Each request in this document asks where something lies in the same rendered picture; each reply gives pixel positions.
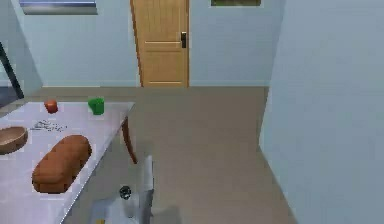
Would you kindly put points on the light wooden room door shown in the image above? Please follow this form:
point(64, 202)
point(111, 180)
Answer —
point(163, 43)

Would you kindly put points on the green cup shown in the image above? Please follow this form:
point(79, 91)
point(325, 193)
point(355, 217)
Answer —
point(96, 106)

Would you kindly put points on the grey bin with round knob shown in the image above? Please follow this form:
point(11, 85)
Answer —
point(133, 200)

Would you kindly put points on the white table with brown legs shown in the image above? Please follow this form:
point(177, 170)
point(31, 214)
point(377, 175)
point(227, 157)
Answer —
point(83, 126)

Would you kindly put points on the brown bread loaf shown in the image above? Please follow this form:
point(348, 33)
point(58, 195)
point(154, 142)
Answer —
point(61, 163)

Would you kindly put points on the silver keys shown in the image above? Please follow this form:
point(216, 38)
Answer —
point(46, 126)

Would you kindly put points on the window with grey sill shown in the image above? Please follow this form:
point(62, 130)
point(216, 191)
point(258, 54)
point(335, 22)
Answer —
point(58, 6)

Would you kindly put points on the brown wooden bowl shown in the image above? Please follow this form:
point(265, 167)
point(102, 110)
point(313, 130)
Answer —
point(10, 139)

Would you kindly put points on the black slanted bar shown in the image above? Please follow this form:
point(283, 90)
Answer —
point(10, 71)

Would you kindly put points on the green framed wall picture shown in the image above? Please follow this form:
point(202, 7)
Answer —
point(236, 2)

